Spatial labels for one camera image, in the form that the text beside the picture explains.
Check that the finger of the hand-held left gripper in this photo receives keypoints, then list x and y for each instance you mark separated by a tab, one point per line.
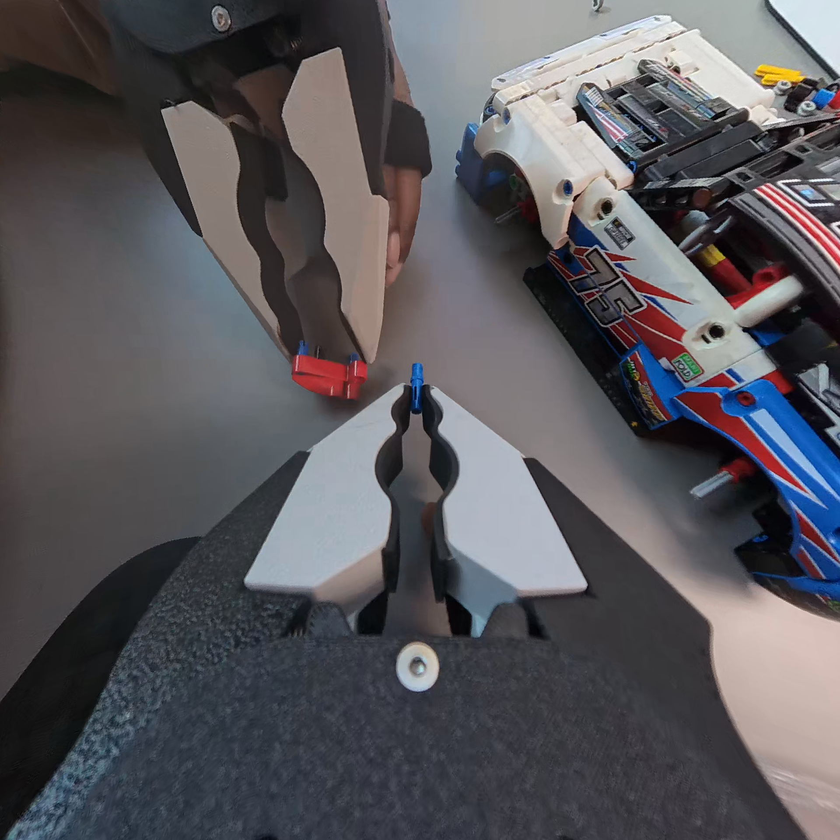
210	184
341	164

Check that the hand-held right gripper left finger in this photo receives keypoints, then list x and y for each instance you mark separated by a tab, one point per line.
315	525

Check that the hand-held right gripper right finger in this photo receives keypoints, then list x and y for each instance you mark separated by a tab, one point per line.
512	525

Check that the red brick connector piece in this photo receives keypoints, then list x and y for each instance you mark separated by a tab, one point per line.
321	379

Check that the blue connector pin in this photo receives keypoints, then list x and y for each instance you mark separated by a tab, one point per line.
416	387

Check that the brick-built race car model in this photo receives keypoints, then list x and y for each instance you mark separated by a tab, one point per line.
590	151

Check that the person's left forearm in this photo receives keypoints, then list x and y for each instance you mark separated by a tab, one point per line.
52	33

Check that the person's left hand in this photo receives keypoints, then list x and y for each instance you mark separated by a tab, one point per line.
403	216

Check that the black office chair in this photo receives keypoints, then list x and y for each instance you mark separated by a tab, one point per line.
59	656

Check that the small yellow black brick assembly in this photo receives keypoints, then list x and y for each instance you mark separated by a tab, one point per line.
778	72

